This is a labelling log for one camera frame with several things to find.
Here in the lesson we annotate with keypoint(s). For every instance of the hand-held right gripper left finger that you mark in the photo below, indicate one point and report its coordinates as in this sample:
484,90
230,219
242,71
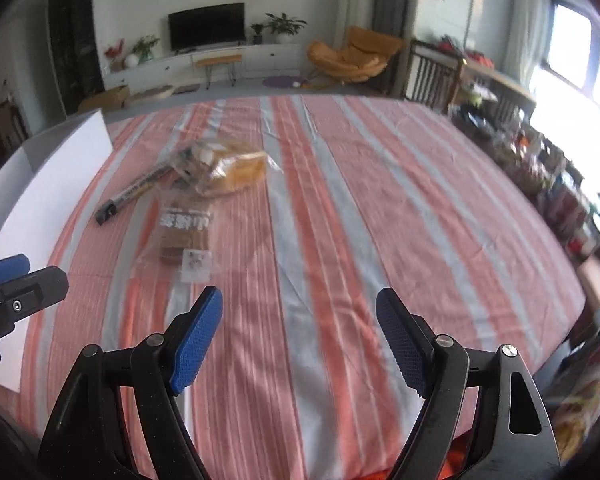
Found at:
195,350

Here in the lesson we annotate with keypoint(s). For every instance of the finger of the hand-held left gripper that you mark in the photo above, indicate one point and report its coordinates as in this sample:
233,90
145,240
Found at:
5,267
35,290

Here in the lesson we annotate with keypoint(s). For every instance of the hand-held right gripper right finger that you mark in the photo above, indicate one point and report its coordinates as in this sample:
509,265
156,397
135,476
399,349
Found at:
402,345

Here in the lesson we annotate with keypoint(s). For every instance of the clear bag of brown cakes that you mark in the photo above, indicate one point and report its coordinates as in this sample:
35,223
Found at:
185,235

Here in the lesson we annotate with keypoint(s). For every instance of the long black snack packet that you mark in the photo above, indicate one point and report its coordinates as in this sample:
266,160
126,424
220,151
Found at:
130,195

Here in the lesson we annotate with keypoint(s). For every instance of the clear bag of bread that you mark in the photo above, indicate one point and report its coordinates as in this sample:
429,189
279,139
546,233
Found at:
230,167

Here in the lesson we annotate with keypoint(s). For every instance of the striped cloth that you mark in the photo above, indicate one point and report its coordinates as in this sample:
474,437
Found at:
355,235

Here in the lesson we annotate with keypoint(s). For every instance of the colourful printed bag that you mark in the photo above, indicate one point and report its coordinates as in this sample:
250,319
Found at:
587,400

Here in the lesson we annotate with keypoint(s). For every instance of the cardboard box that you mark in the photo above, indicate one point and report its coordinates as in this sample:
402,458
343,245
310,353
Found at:
105,99

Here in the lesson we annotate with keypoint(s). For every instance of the cluttered low shelf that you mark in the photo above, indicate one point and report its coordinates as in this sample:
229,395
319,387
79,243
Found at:
545,180

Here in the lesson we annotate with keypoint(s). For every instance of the red flowers in vase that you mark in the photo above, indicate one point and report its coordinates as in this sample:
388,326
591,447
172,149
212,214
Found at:
114,55

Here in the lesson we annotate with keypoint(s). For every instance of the dark tall cabinet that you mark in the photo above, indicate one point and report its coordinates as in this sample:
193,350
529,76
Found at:
75,35

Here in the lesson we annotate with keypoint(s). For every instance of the leafy plant in vase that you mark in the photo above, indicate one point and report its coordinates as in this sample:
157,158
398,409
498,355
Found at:
144,50

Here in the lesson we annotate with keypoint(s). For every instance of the dark wooden crib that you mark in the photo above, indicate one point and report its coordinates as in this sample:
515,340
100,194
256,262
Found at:
430,77

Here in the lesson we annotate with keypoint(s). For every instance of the wooden side table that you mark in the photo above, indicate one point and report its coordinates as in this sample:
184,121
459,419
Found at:
500,85

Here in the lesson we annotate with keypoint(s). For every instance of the purple round rug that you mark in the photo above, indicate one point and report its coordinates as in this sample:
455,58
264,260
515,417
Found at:
282,81

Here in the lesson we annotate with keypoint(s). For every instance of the wooden stool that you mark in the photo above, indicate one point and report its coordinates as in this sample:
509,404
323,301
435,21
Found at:
217,60

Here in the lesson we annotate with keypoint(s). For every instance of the orange lounge chair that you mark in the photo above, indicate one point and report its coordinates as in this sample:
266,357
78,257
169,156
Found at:
350,57

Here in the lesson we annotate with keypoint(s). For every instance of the white television cabinet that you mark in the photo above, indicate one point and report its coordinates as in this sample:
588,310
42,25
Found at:
270,57

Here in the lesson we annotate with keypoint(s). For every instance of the black television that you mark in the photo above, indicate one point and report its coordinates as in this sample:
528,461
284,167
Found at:
207,27

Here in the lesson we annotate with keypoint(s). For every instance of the small potted plant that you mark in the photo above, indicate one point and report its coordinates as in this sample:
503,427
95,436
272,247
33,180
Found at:
257,34

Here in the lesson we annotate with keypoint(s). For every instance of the large potted plant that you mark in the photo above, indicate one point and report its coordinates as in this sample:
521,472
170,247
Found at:
285,27

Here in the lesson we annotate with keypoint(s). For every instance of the white sheer curtain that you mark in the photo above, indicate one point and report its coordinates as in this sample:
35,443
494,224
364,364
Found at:
530,20

